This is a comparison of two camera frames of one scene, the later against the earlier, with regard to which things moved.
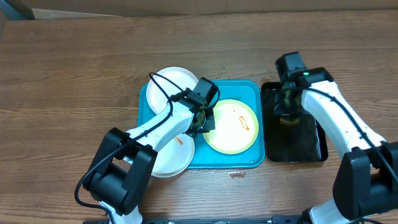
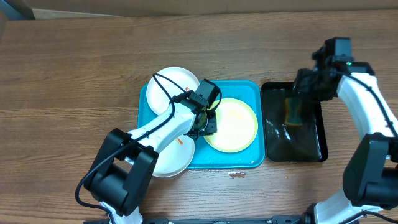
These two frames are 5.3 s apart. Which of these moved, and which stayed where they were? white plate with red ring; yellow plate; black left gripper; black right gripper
Moved: black right gripper
Stayed: black left gripper; yellow plate; white plate with red ring
